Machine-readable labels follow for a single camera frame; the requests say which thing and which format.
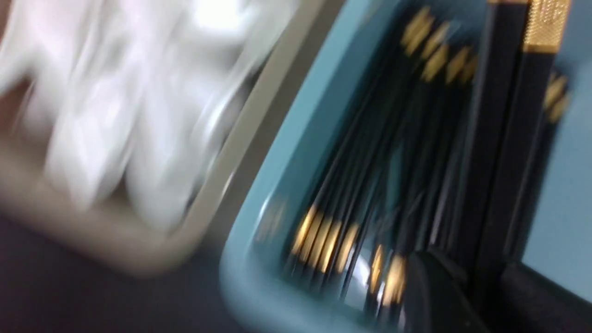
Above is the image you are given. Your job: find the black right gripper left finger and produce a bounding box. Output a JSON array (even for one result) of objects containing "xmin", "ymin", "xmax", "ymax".
[{"xmin": 402, "ymin": 252, "xmax": 490, "ymax": 333}]

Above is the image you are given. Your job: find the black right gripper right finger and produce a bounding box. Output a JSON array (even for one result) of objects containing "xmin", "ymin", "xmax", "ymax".
[{"xmin": 495, "ymin": 263, "xmax": 592, "ymax": 333}]

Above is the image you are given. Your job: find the black chopstick gold band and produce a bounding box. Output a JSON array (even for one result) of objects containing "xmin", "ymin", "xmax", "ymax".
[
  {"xmin": 450, "ymin": 0, "xmax": 528, "ymax": 273},
  {"xmin": 475, "ymin": 0, "xmax": 571, "ymax": 278}
]

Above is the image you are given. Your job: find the pile of black chopsticks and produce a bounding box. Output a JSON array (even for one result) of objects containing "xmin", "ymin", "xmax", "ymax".
[{"xmin": 282, "ymin": 0, "xmax": 569, "ymax": 322}]

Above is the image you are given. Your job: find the teal plastic chopstick bin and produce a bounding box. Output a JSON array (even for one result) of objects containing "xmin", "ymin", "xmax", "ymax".
[{"xmin": 221, "ymin": 0, "xmax": 591, "ymax": 333}]

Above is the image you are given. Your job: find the pile of white spoons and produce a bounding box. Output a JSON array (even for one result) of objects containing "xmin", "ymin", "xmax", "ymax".
[{"xmin": 1, "ymin": 0, "xmax": 300, "ymax": 232}]

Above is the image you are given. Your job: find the black plastic serving tray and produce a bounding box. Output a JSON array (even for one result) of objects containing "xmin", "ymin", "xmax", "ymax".
[{"xmin": 0, "ymin": 217, "xmax": 250, "ymax": 333}]

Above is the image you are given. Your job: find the olive plastic spoon bin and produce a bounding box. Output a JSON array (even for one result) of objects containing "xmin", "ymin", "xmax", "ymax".
[{"xmin": 1, "ymin": 0, "xmax": 345, "ymax": 278}]

